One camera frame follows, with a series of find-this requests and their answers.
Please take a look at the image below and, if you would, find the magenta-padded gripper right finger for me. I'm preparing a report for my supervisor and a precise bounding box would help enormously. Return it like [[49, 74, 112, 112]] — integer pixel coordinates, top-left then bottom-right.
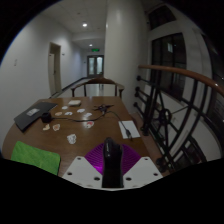
[[121, 143, 164, 190]]

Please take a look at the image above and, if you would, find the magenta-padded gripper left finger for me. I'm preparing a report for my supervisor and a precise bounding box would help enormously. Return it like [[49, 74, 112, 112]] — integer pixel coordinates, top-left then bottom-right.
[[62, 142, 105, 189]]

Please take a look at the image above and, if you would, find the black computer mouse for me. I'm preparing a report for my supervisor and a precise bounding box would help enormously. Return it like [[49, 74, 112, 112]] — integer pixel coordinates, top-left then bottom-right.
[[101, 136, 124, 189]]

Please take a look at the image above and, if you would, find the green mouse pad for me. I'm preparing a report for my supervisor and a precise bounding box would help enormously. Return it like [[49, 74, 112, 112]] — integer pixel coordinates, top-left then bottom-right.
[[10, 140, 62, 176]]

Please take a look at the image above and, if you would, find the white patterned sticker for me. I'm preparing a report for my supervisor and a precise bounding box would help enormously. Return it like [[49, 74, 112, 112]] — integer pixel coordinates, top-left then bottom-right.
[[66, 133, 78, 145]]

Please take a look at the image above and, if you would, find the white paper sheet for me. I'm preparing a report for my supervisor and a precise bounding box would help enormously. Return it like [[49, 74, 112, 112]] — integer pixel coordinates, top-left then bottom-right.
[[118, 120, 141, 140]]

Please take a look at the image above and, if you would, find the white and red sticker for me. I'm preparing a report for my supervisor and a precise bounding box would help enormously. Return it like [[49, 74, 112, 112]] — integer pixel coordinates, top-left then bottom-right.
[[83, 120, 95, 129]]

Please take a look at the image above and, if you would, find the black railing with wooden handrail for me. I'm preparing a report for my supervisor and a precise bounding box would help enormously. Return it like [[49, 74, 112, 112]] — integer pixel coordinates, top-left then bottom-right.
[[133, 64, 224, 174]]

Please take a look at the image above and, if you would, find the small black cube charger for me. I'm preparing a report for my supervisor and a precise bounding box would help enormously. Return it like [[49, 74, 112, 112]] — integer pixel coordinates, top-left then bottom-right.
[[40, 112, 53, 124]]

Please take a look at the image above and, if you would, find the small white flat box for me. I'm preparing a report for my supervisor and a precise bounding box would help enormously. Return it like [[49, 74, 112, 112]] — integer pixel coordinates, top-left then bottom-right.
[[68, 99, 82, 107]]

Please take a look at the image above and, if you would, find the black closed laptop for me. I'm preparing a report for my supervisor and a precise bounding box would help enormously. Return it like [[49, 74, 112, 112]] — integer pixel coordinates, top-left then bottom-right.
[[13, 101, 58, 132]]

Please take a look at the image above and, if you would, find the wooden armchair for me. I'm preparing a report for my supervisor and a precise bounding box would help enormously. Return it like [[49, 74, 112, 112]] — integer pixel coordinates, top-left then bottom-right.
[[70, 77, 125, 99]]

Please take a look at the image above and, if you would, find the white side door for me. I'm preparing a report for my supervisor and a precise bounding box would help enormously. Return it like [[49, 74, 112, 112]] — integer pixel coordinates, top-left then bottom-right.
[[48, 42, 63, 97]]

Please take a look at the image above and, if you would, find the glass double door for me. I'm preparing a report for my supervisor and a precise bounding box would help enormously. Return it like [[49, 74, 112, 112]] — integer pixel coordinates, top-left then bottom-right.
[[87, 54, 105, 77]]

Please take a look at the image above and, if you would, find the dark framed window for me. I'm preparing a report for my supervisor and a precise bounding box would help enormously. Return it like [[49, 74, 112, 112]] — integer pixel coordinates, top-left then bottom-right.
[[150, 32, 188, 102]]

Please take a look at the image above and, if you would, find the black cable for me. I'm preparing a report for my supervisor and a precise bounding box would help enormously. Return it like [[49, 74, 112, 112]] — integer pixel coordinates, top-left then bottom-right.
[[49, 109, 133, 140]]

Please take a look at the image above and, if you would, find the black cable hub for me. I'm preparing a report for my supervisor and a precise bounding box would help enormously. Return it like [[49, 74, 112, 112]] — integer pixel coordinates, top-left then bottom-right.
[[93, 103, 115, 113]]

